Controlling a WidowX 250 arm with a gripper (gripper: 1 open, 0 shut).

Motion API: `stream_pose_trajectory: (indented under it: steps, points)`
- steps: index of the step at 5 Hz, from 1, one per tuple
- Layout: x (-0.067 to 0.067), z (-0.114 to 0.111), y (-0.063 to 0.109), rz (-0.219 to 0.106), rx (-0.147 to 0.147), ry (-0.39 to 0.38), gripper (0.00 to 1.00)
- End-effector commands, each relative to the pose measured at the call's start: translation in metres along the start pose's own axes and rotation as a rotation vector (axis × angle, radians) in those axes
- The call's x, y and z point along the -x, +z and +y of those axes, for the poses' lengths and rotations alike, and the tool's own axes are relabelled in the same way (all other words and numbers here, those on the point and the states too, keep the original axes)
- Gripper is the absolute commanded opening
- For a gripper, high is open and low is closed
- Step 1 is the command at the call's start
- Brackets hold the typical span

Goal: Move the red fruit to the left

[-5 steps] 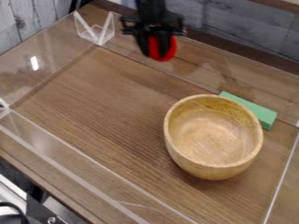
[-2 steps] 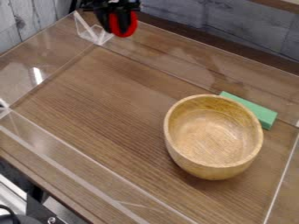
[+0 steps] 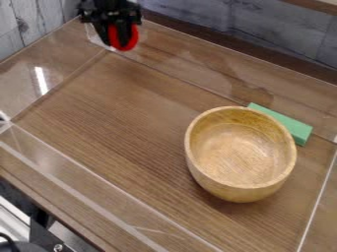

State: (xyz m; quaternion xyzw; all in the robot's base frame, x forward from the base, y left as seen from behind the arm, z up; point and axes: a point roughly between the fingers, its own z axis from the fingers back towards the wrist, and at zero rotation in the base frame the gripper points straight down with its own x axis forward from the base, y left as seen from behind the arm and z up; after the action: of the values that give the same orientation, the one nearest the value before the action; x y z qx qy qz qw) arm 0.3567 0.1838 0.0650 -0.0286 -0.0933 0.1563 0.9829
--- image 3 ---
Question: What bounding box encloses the wooden bowl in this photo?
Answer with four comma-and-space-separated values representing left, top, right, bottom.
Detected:
185, 106, 297, 203

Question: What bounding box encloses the green foam block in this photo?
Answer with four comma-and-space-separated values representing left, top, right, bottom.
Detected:
248, 102, 313, 147

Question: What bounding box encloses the black stand at corner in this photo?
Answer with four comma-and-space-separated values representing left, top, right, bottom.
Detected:
0, 216, 77, 252

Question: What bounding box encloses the clear acrylic tray wall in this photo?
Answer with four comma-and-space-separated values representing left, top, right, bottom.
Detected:
0, 15, 337, 252

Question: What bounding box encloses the red felt strawberry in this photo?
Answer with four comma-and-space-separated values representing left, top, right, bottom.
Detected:
109, 25, 138, 51

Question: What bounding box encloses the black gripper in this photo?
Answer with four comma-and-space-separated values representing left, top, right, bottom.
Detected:
78, 0, 142, 48

